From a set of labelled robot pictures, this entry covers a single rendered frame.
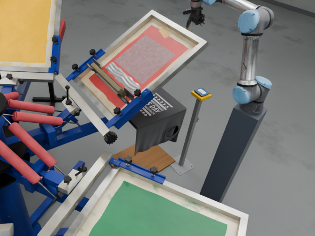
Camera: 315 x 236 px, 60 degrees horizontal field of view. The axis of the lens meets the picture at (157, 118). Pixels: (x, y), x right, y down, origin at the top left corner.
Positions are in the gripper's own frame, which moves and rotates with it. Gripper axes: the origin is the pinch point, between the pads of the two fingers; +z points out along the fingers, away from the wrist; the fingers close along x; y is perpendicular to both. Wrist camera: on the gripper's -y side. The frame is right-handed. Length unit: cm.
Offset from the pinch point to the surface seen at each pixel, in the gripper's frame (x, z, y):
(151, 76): -52, 2, 17
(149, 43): -35.5, -2.9, -6.7
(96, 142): -88, 129, -63
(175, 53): -30.8, -4.1, 15.4
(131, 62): -54, 2, -4
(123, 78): -66, 5, 3
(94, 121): -98, 5, 22
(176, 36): -20.8, -6.8, 4.7
